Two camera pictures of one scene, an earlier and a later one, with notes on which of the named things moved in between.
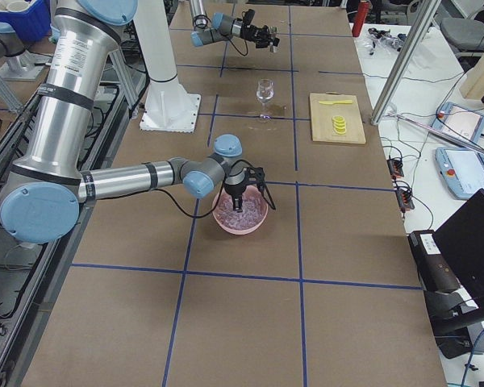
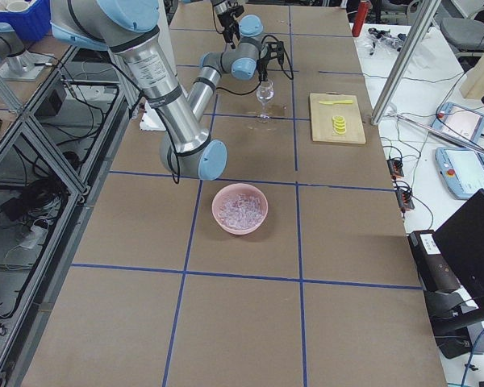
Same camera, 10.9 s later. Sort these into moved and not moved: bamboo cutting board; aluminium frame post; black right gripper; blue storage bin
Moved: black right gripper
Not moved: aluminium frame post; blue storage bin; bamboo cutting board
